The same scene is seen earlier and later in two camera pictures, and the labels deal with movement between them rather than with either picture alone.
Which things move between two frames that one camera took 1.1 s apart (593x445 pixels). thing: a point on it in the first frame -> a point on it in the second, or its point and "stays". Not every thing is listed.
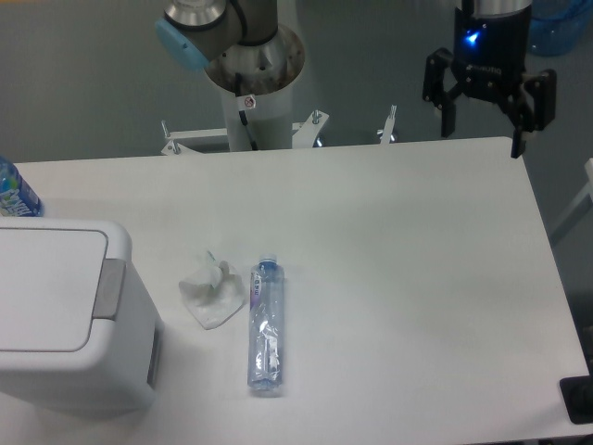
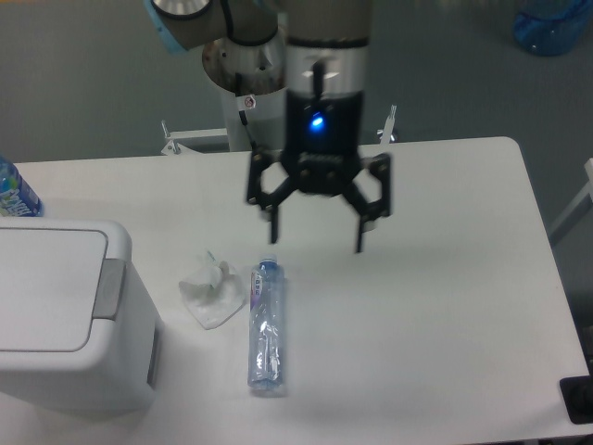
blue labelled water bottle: (16, 198) stays
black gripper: (490, 55) -> (321, 141)
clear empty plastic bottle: (266, 324) stays
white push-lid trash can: (80, 336) stays
